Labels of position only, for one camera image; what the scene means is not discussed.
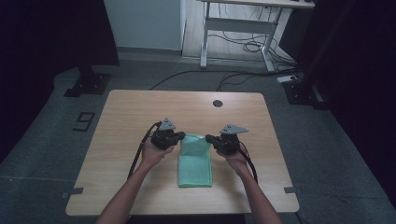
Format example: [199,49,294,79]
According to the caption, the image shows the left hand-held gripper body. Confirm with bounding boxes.
[150,117,179,151]

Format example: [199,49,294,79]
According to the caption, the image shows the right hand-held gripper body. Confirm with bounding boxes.
[214,123,249,156]

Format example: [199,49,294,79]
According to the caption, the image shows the green cloth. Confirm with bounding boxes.
[177,133,214,189]

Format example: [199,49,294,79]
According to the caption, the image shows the person's right hand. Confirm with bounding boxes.
[216,146,250,175]

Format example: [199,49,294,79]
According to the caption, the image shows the person's left hand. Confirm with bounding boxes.
[140,129,176,172]

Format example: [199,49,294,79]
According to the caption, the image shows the white power strip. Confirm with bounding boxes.
[276,75,298,84]

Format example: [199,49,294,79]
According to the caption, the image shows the black stand base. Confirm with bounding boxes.
[63,64,113,98]
[282,73,329,110]

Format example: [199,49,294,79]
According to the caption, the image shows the white cabinet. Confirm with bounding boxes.
[103,0,187,51]

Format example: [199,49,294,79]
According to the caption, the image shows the dark curtain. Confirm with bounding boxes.
[0,0,120,163]
[295,0,396,210]

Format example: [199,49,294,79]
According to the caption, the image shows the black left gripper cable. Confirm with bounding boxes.
[126,121,163,181]

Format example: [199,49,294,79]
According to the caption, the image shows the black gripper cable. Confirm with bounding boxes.
[126,121,163,181]
[237,141,260,185]

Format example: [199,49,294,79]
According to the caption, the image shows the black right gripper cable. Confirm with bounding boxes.
[237,141,260,185]

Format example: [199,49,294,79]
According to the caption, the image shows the long black floor cable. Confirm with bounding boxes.
[148,69,302,92]

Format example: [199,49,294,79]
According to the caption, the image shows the tangle of black cables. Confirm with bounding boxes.
[207,3,297,69]

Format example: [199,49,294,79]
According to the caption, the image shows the white frame desk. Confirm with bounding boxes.
[196,0,316,73]

